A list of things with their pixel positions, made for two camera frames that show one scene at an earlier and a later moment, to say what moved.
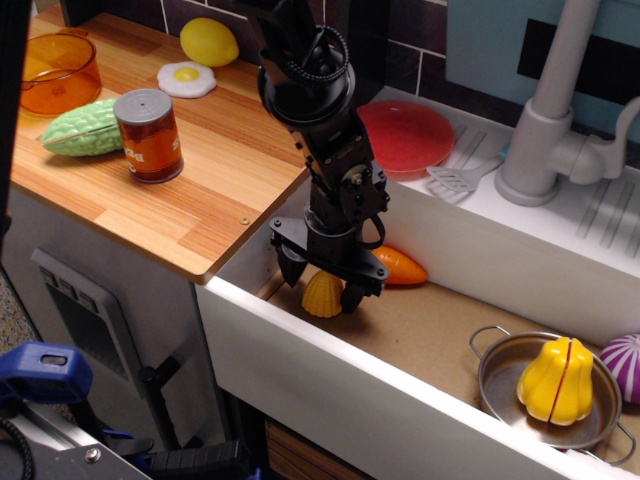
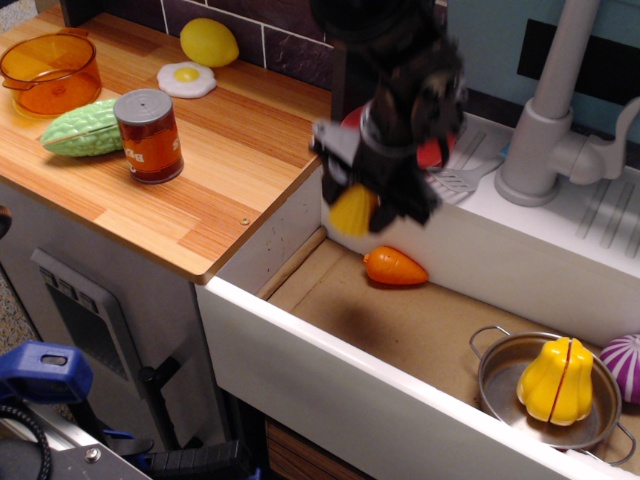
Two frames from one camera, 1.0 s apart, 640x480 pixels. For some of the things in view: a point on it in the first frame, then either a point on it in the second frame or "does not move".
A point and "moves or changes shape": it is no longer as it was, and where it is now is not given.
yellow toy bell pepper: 557,386 does not move
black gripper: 336,250 -> 393,154
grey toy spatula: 460,178 does not move
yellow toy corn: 322,295 moves or changes shape
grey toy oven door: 93,323 does not move
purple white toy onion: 621,356 does not move
